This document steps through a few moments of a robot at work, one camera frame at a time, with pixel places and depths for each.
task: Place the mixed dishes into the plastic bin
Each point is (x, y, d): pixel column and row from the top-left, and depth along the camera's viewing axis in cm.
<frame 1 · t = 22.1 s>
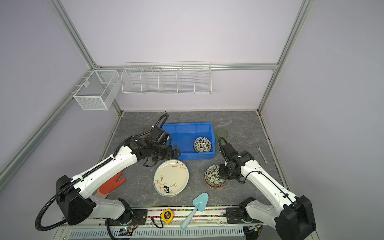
left hand: (172, 158, 76), fingers open
right hand: (224, 176, 79), fingers closed
cream floral plate: (171, 177, 86), point 3 cm above the table
green floral bowl: (202, 144, 98), point 5 cm above the table
green floral bowl 2: (212, 176, 84), point 5 cm above the table
green glass cup: (221, 133, 99), point 8 cm above the table
orange patterned bowl: (214, 187, 79), point 6 cm above the table
green rimmed bottom plate: (170, 187, 82), point 3 cm above the table

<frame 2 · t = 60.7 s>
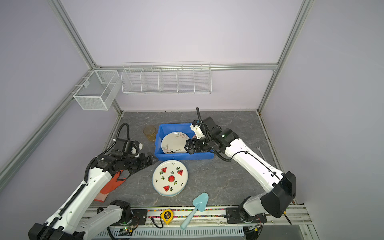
left hand: (151, 165, 76), fingers open
right hand: (191, 147, 74), fingers open
cream floral plate: (174, 142, 103), on the table
watermelon pattern plate: (170, 178, 86), point 2 cm above the table
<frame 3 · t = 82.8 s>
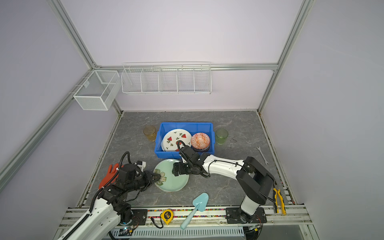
left hand: (160, 178, 78), fingers closed
right hand: (178, 172, 83), fingers open
watermelon pattern plate: (170, 138, 104), point 3 cm above the table
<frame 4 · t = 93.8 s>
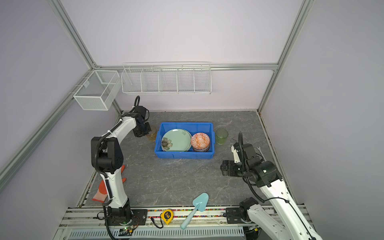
left hand: (147, 133, 97), fingers closed
right hand: (229, 168, 72), fingers open
green rimmed bottom plate: (176, 140, 100), point 5 cm above the table
